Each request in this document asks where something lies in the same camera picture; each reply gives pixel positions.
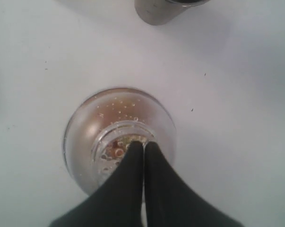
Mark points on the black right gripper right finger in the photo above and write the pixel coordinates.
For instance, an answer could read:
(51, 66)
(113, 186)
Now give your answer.
(170, 202)

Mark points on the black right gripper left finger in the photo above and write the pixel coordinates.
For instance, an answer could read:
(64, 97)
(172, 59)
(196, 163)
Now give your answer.
(117, 203)

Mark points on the clear dome strainer lid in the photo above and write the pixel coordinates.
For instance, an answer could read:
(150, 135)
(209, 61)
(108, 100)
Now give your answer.
(120, 113)

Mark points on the stainless steel tumbler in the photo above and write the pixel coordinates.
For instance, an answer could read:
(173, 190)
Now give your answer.
(160, 12)

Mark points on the wooden cube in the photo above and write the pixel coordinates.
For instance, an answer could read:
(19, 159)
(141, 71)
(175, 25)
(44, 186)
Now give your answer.
(118, 149)

